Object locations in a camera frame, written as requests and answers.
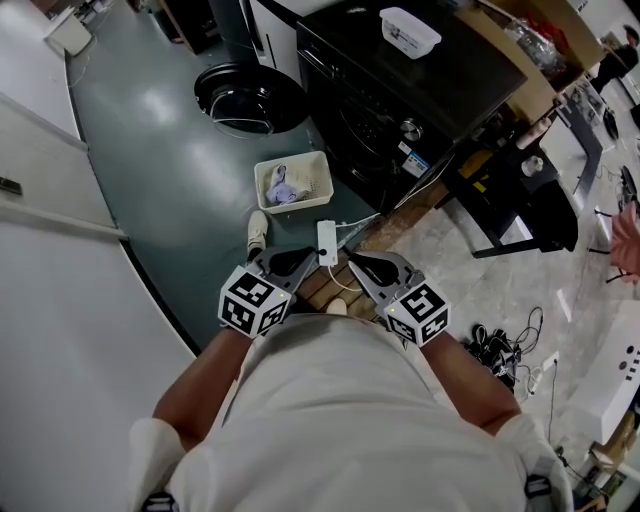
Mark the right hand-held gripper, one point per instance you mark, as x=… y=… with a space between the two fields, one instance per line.
x=420 y=310

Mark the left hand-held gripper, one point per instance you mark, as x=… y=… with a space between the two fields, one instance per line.
x=250 y=305

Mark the lavender clothes garment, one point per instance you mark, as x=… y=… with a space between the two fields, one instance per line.
x=282 y=194

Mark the white clothes garment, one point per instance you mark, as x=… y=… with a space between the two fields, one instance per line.
x=279 y=175

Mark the cream plastic laundry basket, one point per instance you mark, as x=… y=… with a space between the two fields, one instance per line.
x=315 y=175

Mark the dark grey washing machine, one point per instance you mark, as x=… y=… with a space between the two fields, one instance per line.
x=450 y=75

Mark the person's right forearm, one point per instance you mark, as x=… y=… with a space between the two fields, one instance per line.
x=470 y=385

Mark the person's left forearm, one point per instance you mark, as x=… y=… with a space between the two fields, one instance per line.
x=200 y=390

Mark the round washing machine door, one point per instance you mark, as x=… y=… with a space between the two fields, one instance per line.
x=250 y=100

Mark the white power strip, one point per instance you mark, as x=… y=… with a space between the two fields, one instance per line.
x=327 y=240

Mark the person's cream shoe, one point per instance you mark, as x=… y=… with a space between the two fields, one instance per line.
x=336 y=306
x=257 y=232

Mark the wooden plank block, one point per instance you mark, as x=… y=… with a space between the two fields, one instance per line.
x=400 y=220

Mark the yellow black packet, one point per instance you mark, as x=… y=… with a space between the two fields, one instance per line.
x=475 y=167

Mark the person's white shirt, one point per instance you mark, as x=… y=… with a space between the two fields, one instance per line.
x=340 y=425

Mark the black side table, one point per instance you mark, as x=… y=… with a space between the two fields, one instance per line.
x=545 y=210

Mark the small white jar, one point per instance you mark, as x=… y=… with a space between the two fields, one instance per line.
x=531 y=166

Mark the beige bottle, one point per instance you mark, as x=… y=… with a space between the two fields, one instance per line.
x=532 y=136

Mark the large cardboard box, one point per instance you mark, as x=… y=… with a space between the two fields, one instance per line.
x=520 y=95

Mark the white black tall appliance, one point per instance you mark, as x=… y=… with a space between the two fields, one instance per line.
x=282 y=30

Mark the clear plastic lidded box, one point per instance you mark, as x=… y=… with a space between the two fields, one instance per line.
x=407 y=32

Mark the grey metal stand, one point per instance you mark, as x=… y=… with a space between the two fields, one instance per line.
x=590 y=145

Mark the pink chair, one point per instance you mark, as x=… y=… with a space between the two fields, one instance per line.
x=627 y=240

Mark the white curved furniture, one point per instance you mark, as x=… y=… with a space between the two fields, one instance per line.
x=610 y=390

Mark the clear bag red contents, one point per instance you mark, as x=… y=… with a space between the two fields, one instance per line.
x=537 y=47

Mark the small open cardboard box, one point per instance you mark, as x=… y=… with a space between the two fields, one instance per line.
x=617 y=440

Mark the white trash bin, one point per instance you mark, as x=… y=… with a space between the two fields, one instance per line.
x=70 y=35

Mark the small black wall bracket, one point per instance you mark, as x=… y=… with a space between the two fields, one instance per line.
x=10 y=185

